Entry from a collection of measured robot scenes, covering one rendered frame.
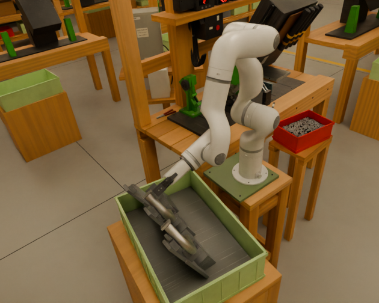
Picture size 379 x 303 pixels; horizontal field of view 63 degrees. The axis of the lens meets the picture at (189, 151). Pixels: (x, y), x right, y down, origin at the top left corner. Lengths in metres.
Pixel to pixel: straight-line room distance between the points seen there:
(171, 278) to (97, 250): 1.35
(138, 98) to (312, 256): 1.65
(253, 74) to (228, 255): 0.75
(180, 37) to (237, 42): 1.08
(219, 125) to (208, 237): 0.56
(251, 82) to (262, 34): 0.22
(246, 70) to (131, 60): 0.89
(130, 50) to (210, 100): 0.95
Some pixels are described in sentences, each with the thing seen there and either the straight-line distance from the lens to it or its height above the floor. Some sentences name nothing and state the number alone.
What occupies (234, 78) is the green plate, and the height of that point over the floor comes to 1.11.
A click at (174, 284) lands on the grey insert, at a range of 1.31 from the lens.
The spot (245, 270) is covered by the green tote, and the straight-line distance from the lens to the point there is 1.24.
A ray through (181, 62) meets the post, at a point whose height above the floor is 1.22.
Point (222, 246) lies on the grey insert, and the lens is 1.39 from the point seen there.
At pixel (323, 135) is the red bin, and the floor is 0.85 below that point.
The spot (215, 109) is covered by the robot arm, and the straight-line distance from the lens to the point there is 1.11.
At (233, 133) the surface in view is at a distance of 1.96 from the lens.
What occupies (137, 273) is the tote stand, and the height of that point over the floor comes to 0.79.
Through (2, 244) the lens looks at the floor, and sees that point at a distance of 3.02.
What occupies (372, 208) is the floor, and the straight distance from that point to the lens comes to 2.97.
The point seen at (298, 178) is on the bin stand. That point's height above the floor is 0.62.
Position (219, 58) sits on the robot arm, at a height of 1.60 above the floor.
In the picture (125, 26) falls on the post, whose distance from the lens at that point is 1.92.
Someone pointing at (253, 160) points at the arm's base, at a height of 1.00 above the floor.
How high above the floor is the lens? 1.97
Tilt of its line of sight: 36 degrees down
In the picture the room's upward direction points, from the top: 5 degrees counter-clockwise
